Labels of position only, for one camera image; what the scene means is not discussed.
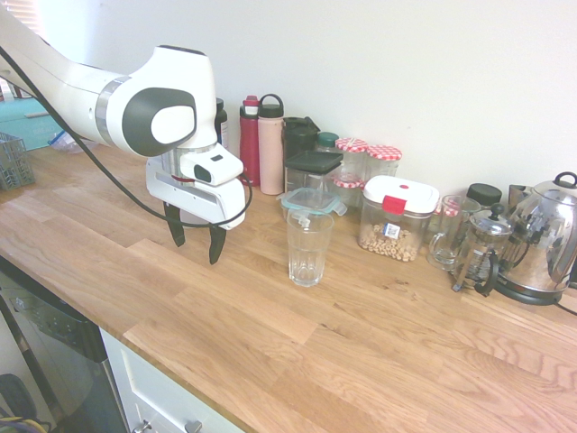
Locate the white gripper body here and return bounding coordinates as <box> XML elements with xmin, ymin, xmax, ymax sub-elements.
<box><xmin>145</xmin><ymin>156</ymin><xmax>248</xmax><ymax>231</ymax></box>

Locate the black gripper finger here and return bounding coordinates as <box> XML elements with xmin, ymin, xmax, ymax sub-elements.
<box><xmin>207</xmin><ymin>223</ymin><xmax>229</xmax><ymax>266</ymax></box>
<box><xmin>163</xmin><ymin>201</ymin><xmax>187</xmax><ymax>248</ymax></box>

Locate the red water bottle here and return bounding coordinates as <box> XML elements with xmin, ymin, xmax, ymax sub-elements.
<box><xmin>238</xmin><ymin>95</ymin><xmax>263</xmax><ymax>188</ymax></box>

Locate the pink water bottle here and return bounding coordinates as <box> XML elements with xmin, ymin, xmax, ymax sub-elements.
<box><xmin>257</xmin><ymin>93</ymin><xmax>287</xmax><ymax>197</ymax></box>

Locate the clear faceted drinking glass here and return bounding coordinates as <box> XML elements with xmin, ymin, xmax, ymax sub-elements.
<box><xmin>286</xmin><ymin>211</ymin><xmax>335</xmax><ymax>288</ymax></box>

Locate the glass container with teal lid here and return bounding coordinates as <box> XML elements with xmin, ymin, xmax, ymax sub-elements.
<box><xmin>279</xmin><ymin>186</ymin><xmax>349</xmax><ymax>223</ymax></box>

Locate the black shaker bottle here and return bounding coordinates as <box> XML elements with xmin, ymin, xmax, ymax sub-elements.
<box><xmin>282</xmin><ymin>115</ymin><xmax>322</xmax><ymax>163</ymax></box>

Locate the square container with black lid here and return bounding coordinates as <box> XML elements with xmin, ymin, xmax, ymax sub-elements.
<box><xmin>283</xmin><ymin>150</ymin><xmax>345</xmax><ymax>200</ymax></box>

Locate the clear plastic bag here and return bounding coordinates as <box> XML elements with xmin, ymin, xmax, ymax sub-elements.
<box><xmin>46</xmin><ymin>130</ymin><xmax>96</xmax><ymax>156</ymax></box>

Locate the clear jar with green lid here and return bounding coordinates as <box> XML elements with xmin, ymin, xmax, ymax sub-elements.
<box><xmin>314</xmin><ymin>131</ymin><xmax>341</xmax><ymax>155</ymax></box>

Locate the small jar red checkered lid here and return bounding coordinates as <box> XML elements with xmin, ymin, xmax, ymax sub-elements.
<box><xmin>332</xmin><ymin>176</ymin><xmax>366</xmax><ymax>209</ymax></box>

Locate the white cabinet drawer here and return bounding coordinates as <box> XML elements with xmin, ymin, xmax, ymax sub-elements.
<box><xmin>98</xmin><ymin>326</ymin><xmax>247</xmax><ymax>433</ymax></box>

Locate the tall jar red checkered lid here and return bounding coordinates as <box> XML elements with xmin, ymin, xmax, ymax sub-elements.
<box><xmin>365</xmin><ymin>143</ymin><xmax>404</xmax><ymax>182</ymax></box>
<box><xmin>334</xmin><ymin>136</ymin><xmax>371</xmax><ymax>181</ymax></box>

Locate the grey plastic basket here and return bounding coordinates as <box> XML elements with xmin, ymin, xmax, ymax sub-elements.
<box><xmin>0</xmin><ymin>131</ymin><xmax>37</xmax><ymax>191</ymax></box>

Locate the black dishwasher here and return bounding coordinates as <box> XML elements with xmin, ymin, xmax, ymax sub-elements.
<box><xmin>0</xmin><ymin>255</ymin><xmax>130</xmax><ymax>433</ymax></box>

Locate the teal floor mat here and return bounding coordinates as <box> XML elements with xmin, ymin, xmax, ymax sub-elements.
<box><xmin>0</xmin><ymin>97</ymin><xmax>69</xmax><ymax>152</ymax></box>

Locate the cereal container with white lid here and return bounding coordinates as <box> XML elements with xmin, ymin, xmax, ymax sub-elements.
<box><xmin>357</xmin><ymin>175</ymin><xmax>441</xmax><ymax>264</ymax></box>

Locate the clear glass mug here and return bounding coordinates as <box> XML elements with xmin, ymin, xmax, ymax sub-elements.
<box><xmin>426</xmin><ymin>194</ymin><xmax>483</xmax><ymax>272</ymax></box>

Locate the dark fabric bag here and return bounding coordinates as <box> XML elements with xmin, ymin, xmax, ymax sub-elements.
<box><xmin>0</xmin><ymin>373</ymin><xmax>38</xmax><ymax>433</ymax></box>

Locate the glass french press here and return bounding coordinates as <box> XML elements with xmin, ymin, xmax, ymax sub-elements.
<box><xmin>451</xmin><ymin>202</ymin><xmax>516</xmax><ymax>299</ymax></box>

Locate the jar with round black lid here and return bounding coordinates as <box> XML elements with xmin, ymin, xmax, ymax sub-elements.
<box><xmin>464</xmin><ymin>181</ymin><xmax>503</xmax><ymax>214</ymax></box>

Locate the stainless steel electric kettle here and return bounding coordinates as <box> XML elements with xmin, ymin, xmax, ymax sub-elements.
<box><xmin>492</xmin><ymin>170</ymin><xmax>577</xmax><ymax>308</ymax></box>

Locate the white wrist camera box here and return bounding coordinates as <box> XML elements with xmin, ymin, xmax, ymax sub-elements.
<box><xmin>179</xmin><ymin>147</ymin><xmax>245</xmax><ymax>188</ymax></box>

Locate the silver drawer handle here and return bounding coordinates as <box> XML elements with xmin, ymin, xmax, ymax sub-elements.
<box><xmin>134</xmin><ymin>418</ymin><xmax>205</xmax><ymax>433</ymax></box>

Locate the black kettle power cord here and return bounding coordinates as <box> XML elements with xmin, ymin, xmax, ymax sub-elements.
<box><xmin>555</xmin><ymin>279</ymin><xmax>577</xmax><ymax>313</ymax></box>

